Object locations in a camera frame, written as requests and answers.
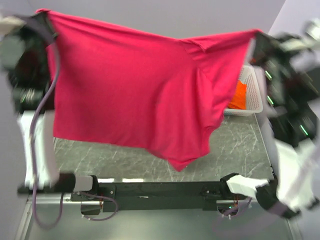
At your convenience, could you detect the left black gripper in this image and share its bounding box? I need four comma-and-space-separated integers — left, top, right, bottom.
6, 10, 60, 78

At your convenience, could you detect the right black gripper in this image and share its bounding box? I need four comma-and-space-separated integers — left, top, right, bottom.
244, 28, 301, 101

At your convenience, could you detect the magenta t shirt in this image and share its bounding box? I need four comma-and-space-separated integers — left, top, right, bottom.
46, 10, 257, 171

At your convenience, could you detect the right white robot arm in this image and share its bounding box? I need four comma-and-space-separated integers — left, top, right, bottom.
219, 29, 320, 219

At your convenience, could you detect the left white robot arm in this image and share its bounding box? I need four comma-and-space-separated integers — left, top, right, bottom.
0, 13, 100, 201

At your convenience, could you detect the white plastic basket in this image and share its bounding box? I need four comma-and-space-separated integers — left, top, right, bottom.
224, 65, 263, 117

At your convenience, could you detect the orange t shirt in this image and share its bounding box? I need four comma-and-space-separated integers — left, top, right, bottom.
227, 80, 247, 110

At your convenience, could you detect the black base beam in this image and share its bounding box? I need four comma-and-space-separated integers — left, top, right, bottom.
70, 181, 244, 213

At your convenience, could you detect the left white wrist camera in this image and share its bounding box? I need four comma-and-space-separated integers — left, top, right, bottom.
0, 15, 26, 35

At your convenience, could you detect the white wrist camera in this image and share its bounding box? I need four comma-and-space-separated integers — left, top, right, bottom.
280, 18, 320, 52
0, 15, 26, 35

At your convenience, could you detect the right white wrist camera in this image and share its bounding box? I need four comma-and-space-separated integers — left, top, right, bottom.
280, 18, 320, 52

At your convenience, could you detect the aluminium frame rail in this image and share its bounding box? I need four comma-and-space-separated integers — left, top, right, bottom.
15, 193, 103, 240

